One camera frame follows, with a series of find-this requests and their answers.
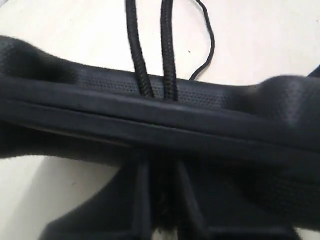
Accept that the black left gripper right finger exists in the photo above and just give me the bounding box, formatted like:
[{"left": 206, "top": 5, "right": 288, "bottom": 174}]
[{"left": 175, "top": 160, "right": 320, "bottom": 240}]

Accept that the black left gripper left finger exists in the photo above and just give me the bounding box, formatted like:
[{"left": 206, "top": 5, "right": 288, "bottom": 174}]
[{"left": 40, "top": 152, "right": 153, "bottom": 240}]

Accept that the black cord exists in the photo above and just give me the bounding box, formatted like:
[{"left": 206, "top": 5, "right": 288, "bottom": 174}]
[{"left": 126, "top": 0, "right": 216, "bottom": 103}]

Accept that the black plastic carrying case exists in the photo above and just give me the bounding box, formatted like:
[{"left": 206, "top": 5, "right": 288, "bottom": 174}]
[{"left": 0, "top": 34, "right": 320, "bottom": 226}]

